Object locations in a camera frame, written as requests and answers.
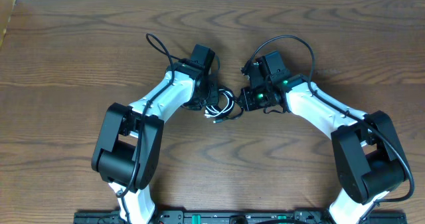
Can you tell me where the white USB cable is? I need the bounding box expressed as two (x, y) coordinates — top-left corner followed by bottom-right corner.
(204, 88), (236, 118)

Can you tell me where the black USB cable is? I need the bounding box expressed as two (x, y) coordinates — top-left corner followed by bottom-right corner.
(212, 84), (246, 124)

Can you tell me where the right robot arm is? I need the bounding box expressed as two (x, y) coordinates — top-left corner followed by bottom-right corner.
(240, 51), (414, 223)

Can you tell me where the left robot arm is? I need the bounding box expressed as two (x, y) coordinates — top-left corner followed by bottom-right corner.
(91, 45), (218, 223)

